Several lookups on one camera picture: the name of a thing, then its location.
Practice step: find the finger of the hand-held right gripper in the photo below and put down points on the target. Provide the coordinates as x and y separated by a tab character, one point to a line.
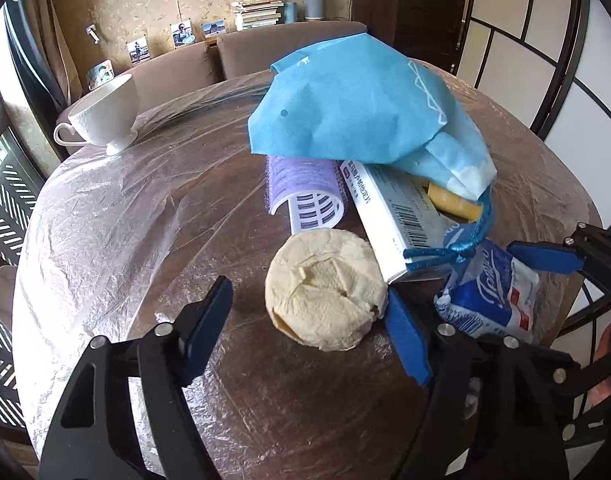
545	256
568	377

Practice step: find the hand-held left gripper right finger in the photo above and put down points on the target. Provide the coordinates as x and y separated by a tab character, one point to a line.
408	335

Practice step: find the dark wooden cabinet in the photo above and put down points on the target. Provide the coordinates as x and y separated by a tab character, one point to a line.
410	10

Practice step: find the stack of books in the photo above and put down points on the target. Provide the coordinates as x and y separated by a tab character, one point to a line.
255	10

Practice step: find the white medicine box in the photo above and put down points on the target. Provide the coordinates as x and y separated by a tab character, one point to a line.
390	210

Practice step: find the brown curtain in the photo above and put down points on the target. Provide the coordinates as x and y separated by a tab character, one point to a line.
45	35

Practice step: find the small blue cylinder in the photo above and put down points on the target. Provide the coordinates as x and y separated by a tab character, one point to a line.
290	12

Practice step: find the blue and white tissue packet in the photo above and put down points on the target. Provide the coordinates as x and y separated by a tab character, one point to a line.
485	300

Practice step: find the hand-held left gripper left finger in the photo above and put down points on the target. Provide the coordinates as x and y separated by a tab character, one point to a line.
205	325

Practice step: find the yellow bottle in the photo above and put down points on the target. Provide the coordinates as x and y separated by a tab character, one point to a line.
450	202

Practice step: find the white wall hook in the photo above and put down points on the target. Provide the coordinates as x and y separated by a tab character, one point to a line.
93	33

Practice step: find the black metal window grille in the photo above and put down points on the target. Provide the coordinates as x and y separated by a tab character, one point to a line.
5	200

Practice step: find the beige tissue ball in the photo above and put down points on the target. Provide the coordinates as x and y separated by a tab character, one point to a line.
320	285

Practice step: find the purple hair roller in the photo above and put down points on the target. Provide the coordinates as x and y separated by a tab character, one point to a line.
290	180

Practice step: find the white teacup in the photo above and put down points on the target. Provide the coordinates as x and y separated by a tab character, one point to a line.
105	110

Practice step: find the grey-blue cylinder speaker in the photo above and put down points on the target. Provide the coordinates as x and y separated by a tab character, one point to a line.
314	5

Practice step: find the small photo print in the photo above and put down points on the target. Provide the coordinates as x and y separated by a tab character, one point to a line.
213	29
138	51
182	34
100	74

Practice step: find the brown upholstered chair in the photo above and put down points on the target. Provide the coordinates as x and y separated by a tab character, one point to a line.
265	52
175	75

